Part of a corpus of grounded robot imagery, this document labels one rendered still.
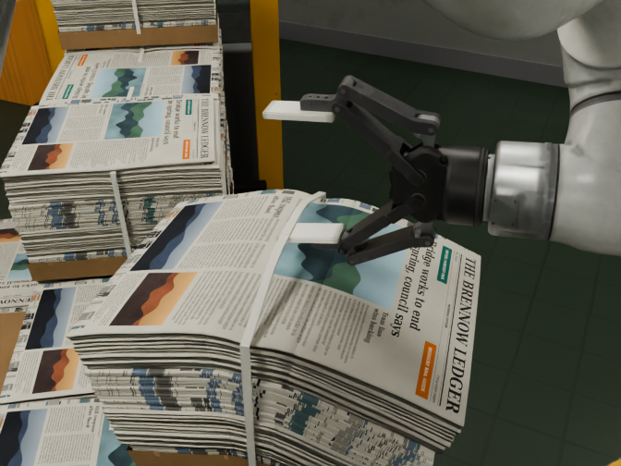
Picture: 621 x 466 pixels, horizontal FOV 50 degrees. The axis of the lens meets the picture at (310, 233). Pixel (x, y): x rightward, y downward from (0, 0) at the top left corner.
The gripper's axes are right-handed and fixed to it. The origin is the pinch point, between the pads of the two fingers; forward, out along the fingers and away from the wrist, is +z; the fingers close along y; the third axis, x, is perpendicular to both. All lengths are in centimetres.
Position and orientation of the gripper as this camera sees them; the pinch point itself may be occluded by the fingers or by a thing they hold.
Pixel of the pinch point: (284, 172)
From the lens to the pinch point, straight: 68.4
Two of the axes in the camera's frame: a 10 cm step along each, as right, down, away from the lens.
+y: 0.7, 8.3, 5.5
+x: 2.8, -5.5, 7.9
